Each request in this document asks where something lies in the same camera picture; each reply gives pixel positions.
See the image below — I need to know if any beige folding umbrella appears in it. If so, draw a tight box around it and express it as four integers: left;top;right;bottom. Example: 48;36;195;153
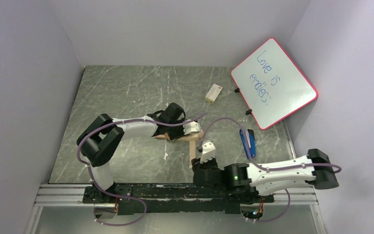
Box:
154;130;204;169

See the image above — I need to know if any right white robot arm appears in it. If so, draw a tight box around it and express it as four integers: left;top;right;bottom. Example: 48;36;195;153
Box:
191;149;341;204

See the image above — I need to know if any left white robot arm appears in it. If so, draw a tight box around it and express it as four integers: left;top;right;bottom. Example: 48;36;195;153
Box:
76;102;200;194

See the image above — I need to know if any blue marker pen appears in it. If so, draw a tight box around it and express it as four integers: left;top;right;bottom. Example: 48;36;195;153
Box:
239;129;256;159

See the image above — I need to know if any small white eraser box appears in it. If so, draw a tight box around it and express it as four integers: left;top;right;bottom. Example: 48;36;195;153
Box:
205;84;223;103

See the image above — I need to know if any black whiteboard stand clip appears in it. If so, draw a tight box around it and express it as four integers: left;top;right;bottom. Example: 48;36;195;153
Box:
234;88;252;115

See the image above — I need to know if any pink framed whiteboard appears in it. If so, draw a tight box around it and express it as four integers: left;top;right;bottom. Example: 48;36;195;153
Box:
231;38;318;130

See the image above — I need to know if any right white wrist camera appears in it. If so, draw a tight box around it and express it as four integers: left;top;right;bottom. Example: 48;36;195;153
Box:
200;140;216;164

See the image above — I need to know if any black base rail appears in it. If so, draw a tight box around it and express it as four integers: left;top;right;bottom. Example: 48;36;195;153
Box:
82;183;274;215

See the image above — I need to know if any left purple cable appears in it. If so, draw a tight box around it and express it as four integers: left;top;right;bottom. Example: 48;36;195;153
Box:
77;112;208;227

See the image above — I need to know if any aluminium frame rail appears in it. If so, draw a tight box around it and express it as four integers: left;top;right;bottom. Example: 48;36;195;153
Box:
34;184;319;207

